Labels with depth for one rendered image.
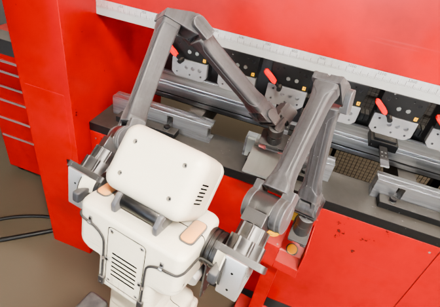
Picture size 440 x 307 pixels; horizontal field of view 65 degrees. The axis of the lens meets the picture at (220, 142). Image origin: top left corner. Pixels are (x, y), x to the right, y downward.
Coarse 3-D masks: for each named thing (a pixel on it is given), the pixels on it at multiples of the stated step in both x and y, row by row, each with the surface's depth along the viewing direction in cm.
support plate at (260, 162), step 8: (256, 144) 142; (256, 152) 137; (264, 152) 138; (272, 152) 139; (248, 160) 132; (256, 160) 133; (264, 160) 134; (272, 160) 134; (248, 168) 128; (256, 168) 129; (264, 168) 130; (272, 168) 130; (264, 176) 126
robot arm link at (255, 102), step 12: (192, 24) 97; (204, 24) 98; (204, 36) 98; (204, 48) 102; (216, 48) 104; (216, 60) 104; (228, 60) 106; (228, 72) 107; (240, 72) 109; (228, 84) 112; (240, 84) 110; (252, 84) 112; (240, 96) 113; (252, 96) 112; (264, 96) 114; (252, 108) 114; (264, 108) 114; (264, 120) 116
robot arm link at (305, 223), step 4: (300, 216) 114; (296, 220) 118; (300, 220) 114; (304, 220) 114; (308, 220) 113; (312, 220) 114; (300, 224) 116; (304, 224) 114; (308, 224) 113; (312, 224) 115; (304, 228) 116; (308, 228) 116
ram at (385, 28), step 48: (144, 0) 131; (192, 0) 125; (240, 0) 119; (288, 0) 114; (336, 0) 110; (384, 0) 105; (432, 0) 102; (240, 48) 128; (336, 48) 117; (384, 48) 113; (432, 48) 108; (432, 96) 115
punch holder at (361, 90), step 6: (354, 84) 122; (360, 84) 121; (360, 90) 122; (366, 90) 121; (360, 96) 123; (354, 102) 125; (354, 108) 126; (360, 108) 125; (342, 114) 128; (354, 114) 127; (342, 120) 130; (348, 120) 129; (354, 120) 128
